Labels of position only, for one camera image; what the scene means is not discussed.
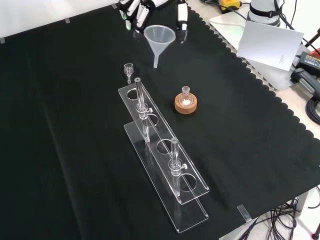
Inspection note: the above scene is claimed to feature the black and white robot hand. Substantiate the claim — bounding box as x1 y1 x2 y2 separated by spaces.
117 0 189 44

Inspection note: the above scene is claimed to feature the clear plastic funnel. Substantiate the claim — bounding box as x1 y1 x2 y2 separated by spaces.
143 24 178 69

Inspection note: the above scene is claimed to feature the clear acrylic funnel stand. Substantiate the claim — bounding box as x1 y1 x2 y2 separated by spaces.
117 77 210 234

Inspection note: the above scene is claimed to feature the pale board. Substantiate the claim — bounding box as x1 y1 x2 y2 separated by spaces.
208 9 301 91

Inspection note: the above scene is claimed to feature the yellow stop button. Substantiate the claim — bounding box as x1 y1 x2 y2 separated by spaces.
219 0 242 14

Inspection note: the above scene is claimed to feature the small round-bottom glass flask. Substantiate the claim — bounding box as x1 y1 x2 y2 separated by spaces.
180 85 194 107

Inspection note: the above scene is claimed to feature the black cloth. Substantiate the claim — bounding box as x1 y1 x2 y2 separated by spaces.
0 0 320 240

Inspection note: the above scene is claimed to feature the white paper card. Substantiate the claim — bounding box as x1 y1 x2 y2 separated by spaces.
236 20 305 72

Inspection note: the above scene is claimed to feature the black power adapter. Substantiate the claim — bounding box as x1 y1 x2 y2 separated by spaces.
298 51 320 74

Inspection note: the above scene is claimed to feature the cork ring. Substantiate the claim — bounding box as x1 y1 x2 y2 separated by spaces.
174 92 198 115

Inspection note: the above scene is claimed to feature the coiled black cable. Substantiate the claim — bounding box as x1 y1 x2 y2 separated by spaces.
305 96 320 126

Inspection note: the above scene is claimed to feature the bundle of black cables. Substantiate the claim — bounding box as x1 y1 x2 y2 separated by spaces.
243 186 320 240

